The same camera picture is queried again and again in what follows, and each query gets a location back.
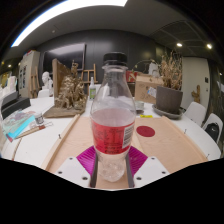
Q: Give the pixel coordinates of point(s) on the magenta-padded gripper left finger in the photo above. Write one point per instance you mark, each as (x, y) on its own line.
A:
(85, 160)

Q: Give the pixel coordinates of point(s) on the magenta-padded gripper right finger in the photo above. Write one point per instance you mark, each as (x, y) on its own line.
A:
(138, 160)

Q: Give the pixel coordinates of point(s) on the clear red-label drink bottle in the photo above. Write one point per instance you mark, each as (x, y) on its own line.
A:
(112, 133)

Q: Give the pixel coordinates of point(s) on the light wooden board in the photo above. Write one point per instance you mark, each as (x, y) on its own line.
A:
(73, 140)

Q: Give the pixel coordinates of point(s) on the flat round red coaster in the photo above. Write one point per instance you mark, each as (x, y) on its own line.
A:
(145, 131)

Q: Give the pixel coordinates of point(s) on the yellow sticky note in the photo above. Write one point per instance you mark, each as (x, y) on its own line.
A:
(146, 116)

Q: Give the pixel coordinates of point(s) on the grey plant saucer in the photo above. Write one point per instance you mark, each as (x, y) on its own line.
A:
(168, 115)

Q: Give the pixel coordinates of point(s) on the small white cup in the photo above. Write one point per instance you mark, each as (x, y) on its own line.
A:
(139, 105)

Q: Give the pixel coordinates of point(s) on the wooden paint brush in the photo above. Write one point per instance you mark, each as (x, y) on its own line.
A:
(31, 130)

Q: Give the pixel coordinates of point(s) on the small paint jar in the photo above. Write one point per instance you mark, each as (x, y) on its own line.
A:
(39, 119)

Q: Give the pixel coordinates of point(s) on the golden relief sculpture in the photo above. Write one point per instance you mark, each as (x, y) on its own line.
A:
(70, 93)

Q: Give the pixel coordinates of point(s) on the dried plant in grey pot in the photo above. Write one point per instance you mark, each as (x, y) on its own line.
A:
(169, 98)

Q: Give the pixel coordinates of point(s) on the green-label spray bottle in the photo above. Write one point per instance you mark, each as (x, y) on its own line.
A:
(92, 90)

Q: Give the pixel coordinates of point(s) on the cardboard box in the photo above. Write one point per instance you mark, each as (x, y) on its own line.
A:
(146, 88)

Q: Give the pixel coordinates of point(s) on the colourful book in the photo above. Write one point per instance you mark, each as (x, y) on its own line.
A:
(18, 125)

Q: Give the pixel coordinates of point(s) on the red box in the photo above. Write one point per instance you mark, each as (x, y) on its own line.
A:
(130, 76)

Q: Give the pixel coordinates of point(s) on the wooden easel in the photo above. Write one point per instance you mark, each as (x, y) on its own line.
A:
(89, 73)

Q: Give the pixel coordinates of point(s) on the white plaster bust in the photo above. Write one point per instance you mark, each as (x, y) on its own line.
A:
(46, 81)

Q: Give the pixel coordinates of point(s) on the black case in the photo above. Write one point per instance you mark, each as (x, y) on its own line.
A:
(15, 103)

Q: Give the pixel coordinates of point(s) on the white plaster torso statue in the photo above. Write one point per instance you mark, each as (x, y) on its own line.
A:
(154, 69)

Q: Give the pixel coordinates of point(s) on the white cabinet with pictures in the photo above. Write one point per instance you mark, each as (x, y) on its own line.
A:
(28, 73)

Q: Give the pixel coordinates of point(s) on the ceiling spotlights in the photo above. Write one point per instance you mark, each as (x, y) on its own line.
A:
(179, 44)

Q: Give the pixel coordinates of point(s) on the wooden wall figure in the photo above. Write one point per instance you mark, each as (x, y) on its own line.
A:
(196, 94)

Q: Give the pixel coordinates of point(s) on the black wall screen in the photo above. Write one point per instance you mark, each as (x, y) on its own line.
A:
(65, 56)

